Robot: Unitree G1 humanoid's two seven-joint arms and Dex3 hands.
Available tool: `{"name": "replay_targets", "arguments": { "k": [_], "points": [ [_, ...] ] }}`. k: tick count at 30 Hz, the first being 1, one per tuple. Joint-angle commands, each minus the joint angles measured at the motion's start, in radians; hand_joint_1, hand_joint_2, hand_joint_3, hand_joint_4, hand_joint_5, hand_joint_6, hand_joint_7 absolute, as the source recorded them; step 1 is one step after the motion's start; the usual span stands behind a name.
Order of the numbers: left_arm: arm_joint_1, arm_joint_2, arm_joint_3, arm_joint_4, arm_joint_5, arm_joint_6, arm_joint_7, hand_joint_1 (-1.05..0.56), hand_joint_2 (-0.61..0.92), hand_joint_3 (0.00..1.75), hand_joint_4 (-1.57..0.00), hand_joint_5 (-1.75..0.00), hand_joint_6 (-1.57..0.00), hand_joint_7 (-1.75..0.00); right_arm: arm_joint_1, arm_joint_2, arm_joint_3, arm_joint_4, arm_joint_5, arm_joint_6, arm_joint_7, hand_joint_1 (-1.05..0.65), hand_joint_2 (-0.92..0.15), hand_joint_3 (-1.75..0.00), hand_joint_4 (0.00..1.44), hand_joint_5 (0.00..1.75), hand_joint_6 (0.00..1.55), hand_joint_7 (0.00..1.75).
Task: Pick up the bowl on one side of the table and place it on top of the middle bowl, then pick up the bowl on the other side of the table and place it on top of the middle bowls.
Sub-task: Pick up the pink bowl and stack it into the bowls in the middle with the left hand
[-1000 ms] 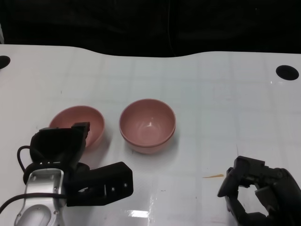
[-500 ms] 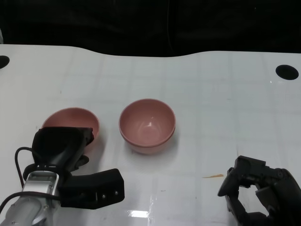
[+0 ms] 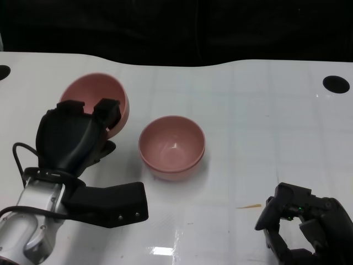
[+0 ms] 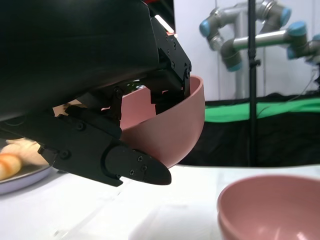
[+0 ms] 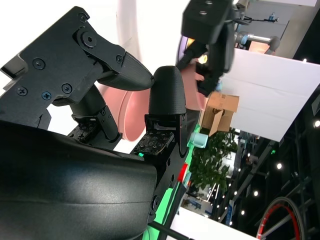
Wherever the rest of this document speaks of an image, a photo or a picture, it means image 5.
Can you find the black backdrop cloth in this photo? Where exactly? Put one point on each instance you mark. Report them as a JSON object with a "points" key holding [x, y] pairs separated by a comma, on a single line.
{"points": [[192, 122]]}

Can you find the green leafy plant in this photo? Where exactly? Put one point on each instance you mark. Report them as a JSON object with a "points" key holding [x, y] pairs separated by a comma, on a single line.
{"points": [[212, 165]]}

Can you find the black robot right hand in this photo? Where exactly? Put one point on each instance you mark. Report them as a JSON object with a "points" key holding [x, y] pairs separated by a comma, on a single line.
{"points": [[62, 50]]}

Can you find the mint green cup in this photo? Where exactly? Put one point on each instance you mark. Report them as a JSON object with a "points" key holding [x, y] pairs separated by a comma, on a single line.
{"points": [[200, 140]]}

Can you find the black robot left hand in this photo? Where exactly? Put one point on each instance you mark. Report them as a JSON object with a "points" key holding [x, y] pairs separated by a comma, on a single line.
{"points": [[205, 20]]}

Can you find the white partition panel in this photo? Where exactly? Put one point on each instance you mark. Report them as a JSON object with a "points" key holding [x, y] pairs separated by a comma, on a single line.
{"points": [[262, 82]]}

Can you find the small red object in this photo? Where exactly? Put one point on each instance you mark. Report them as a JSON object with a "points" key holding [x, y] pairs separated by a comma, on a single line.
{"points": [[183, 172]]}

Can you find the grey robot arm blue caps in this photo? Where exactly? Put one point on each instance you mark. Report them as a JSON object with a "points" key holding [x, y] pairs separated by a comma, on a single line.
{"points": [[260, 38]]}

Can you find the red rimmed wheel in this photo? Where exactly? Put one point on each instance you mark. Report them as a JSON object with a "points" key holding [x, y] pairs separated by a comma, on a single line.
{"points": [[265, 216]]}

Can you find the brown cardboard box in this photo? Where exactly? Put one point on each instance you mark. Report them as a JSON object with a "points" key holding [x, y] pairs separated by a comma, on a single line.
{"points": [[220, 105]]}

